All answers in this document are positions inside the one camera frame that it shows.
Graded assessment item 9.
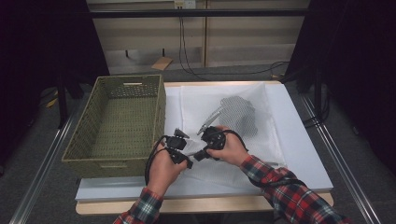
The black wall cable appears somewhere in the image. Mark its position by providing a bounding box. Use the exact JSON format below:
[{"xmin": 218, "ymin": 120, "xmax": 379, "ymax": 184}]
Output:
[
  {"xmin": 178, "ymin": 17, "xmax": 188, "ymax": 71},
  {"xmin": 181, "ymin": 17, "xmax": 213, "ymax": 82}
]

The wooden table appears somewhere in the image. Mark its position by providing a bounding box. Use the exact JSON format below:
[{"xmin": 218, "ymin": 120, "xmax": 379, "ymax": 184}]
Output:
[{"xmin": 75, "ymin": 79, "xmax": 334, "ymax": 217}]

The green woven basket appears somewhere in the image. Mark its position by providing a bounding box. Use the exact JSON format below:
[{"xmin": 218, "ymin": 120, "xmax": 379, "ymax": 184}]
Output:
[{"xmin": 61, "ymin": 74, "xmax": 167, "ymax": 179}]

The cardboard piece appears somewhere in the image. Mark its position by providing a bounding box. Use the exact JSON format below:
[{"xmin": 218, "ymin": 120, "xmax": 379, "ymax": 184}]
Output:
[{"xmin": 150, "ymin": 56, "xmax": 174, "ymax": 72}]

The wall power socket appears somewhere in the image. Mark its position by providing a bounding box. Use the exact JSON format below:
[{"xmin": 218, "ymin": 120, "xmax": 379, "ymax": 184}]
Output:
[{"xmin": 173, "ymin": 0, "xmax": 197, "ymax": 9}]

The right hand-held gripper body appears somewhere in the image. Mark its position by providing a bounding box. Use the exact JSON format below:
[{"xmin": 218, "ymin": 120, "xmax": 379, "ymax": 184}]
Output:
[{"xmin": 196, "ymin": 106, "xmax": 227, "ymax": 150}]

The person's right hand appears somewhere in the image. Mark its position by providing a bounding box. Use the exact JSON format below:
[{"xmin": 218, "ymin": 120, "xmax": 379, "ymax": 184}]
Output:
[{"xmin": 205, "ymin": 125, "xmax": 250, "ymax": 167}]

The metal floor rail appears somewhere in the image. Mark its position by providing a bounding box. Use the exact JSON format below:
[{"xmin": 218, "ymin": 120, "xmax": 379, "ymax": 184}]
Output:
[
  {"xmin": 300, "ymin": 96, "xmax": 377, "ymax": 224},
  {"xmin": 8, "ymin": 102, "xmax": 82, "ymax": 224}
]

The person's left hand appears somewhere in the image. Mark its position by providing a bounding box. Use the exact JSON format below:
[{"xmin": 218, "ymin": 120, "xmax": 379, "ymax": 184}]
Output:
[{"xmin": 146, "ymin": 143, "xmax": 188, "ymax": 198}]

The black curtain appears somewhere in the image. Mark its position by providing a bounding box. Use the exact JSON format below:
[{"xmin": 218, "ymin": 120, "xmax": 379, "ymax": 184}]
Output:
[
  {"xmin": 279, "ymin": 0, "xmax": 396, "ymax": 175},
  {"xmin": 0, "ymin": 0, "xmax": 110, "ymax": 175}
]

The black metal stand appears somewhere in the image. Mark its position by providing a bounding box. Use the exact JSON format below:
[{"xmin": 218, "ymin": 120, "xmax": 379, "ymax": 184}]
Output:
[
  {"xmin": 312, "ymin": 68, "xmax": 323, "ymax": 119},
  {"xmin": 55, "ymin": 74, "xmax": 70, "ymax": 129}
]

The white board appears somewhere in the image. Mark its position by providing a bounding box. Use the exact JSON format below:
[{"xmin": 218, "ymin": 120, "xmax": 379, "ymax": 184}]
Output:
[{"xmin": 75, "ymin": 82, "xmax": 334, "ymax": 203}]

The white mesh laundry bag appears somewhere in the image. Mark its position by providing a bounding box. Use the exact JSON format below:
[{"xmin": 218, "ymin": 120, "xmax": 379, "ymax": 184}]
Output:
[{"xmin": 179, "ymin": 83, "xmax": 287, "ymax": 189}]

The dark cloth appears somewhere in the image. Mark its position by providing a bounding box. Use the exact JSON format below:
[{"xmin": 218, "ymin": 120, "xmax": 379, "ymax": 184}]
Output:
[{"xmin": 218, "ymin": 95, "xmax": 260, "ymax": 139}]

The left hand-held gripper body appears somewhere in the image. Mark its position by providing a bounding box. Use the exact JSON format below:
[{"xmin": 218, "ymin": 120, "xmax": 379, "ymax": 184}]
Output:
[{"xmin": 164, "ymin": 128, "xmax": 191, "ymax": 164}]

